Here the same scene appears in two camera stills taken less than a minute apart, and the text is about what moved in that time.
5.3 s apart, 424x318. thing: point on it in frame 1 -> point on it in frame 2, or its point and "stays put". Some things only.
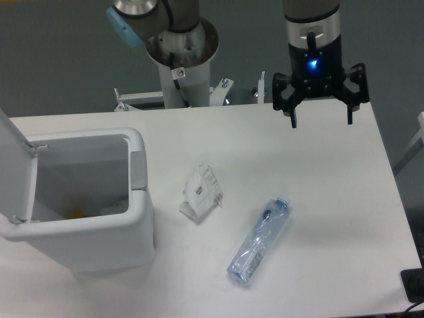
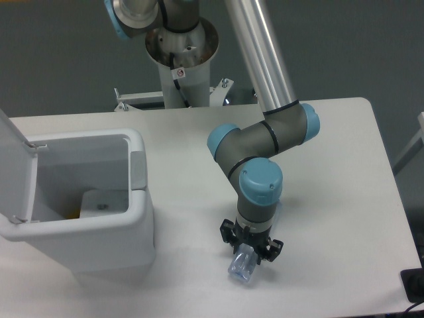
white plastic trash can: (82, 197) stays put
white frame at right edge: (415, 148) stays put
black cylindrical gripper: (316, 69) -> (258, 240)
